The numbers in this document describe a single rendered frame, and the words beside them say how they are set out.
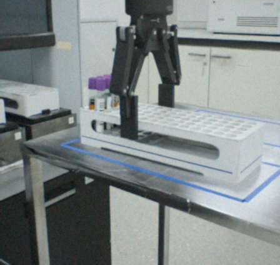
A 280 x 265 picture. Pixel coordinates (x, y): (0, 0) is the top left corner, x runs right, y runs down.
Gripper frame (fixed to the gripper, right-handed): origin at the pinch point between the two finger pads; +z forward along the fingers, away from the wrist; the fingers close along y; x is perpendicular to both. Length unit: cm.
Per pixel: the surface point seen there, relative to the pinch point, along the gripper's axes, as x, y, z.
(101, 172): -0.2, -12.3, 5.6
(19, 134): 30.9, -3.2, 7.7
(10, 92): 40.6, 2.4, 0.7
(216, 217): -19.0, -13.2, 6.4
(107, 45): 148, 163, 5
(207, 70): 84, 190, 21
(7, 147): 31.0, -6.3, 9.7
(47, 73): 41.6, 14.5, -2.0
